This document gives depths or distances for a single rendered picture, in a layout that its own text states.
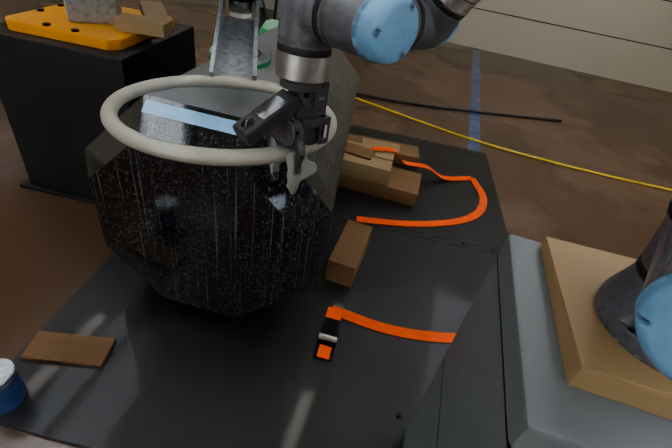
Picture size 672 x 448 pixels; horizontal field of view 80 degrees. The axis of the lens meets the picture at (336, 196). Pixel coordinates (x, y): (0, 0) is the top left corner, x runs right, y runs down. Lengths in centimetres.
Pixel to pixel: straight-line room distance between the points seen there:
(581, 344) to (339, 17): 55
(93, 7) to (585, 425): 204
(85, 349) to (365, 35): 138
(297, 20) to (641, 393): 69
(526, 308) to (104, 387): 126
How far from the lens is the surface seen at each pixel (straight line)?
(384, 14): 56
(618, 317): 71
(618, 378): 67
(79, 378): 161
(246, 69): 123
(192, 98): 124
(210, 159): 72
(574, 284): 78
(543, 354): 69
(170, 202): 130
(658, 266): 50
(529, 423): 62
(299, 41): 66
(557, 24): 640
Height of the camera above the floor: 132
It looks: 35 degrees down
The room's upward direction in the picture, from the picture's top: 10 degrees clockwise
